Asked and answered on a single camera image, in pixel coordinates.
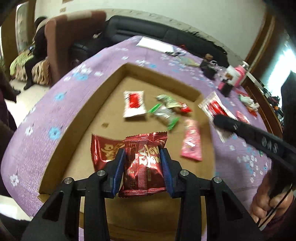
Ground pink snack packet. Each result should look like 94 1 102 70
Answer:
180 119 203 162

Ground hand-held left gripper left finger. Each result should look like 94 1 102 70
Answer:
21 148 127 241

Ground green beige snack packet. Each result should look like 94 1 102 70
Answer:
156 94 184 110

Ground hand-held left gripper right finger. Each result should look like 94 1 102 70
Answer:
160 148 264 241

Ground cardboard box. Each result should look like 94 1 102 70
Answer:
38 62 216 234

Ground purple floral tablecloth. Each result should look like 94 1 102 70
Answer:
0 35 285 241

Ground white cloth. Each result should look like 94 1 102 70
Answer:
239 93 260 111

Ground large white red snack packet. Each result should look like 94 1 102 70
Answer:
198 91 237 142

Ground small red cartoon snack packet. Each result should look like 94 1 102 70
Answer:
179 103 193 114

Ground white paper sheets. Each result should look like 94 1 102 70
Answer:
136 36 174 53

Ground person's right forearm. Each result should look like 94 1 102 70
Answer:
259 197 296 241

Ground brown armchair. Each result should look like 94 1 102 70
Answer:
44 10 107 88

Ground black sofa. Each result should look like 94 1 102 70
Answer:
71 15 230 68

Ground small black bottle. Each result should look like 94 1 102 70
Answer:
200 54 218 80

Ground red snack packet cartoon figure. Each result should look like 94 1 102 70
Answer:
235 111 250 125

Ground clear green candy wrapper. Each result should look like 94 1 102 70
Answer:
148 104 180 131

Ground person's right hand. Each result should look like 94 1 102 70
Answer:
250 171 293 223

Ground dark red black object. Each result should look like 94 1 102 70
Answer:
218 79 233 97

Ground small white red snack packet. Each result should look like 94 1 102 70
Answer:
123 90 147 119

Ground dark maroon clothing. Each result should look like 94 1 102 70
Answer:
0 68 18 197

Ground dark red snack packet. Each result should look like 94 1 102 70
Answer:
118 132 168 198
91 134 126 172

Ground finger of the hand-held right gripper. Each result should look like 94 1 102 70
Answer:
213 115 285 160

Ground yellow green cushion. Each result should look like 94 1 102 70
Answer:
10 51 31 82

